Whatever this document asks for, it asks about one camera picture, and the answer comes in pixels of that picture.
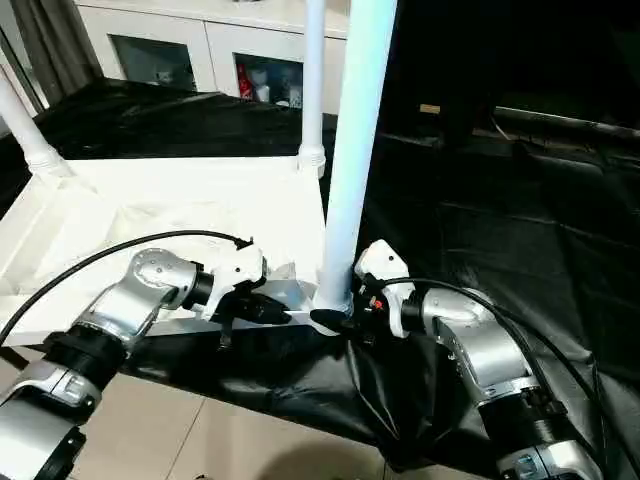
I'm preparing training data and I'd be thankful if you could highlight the white plastic table top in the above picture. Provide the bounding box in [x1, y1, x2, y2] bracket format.
[0, 155, 351, 349]

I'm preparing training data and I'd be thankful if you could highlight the black table mat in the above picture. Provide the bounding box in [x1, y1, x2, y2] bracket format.
[0, 80, 640, 471]

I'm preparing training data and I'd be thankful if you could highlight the red bottle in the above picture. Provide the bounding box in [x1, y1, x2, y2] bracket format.
[236, 62, 255, 101]

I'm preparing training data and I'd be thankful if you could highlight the silver metal rod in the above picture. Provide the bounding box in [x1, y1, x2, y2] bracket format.
[492, 108, 640, 139]

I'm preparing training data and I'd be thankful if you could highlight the white glass-door cabinet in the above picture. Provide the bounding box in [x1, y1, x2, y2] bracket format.
[75, 0, 351, 109]

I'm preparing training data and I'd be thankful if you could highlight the black fabric backdrop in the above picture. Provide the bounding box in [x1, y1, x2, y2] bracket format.
[380, 0, 640, 126]

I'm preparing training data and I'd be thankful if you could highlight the grey curtain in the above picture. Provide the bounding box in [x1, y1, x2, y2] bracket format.
[0, 0, 103, 111]

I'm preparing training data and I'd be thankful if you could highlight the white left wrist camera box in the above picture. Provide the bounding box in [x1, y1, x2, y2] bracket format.
[204, 244, 269, 321]

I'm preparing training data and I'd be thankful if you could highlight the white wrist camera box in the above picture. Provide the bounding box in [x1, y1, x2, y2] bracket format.
[204, 244, 269, 321]
[353, 240, 413, 339]

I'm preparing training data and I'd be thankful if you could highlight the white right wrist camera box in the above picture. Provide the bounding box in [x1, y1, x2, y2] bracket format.
[353, 240, 413, 339]

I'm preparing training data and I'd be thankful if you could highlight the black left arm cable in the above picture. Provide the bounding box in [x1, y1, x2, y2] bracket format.
[0, 230, 255, 346]

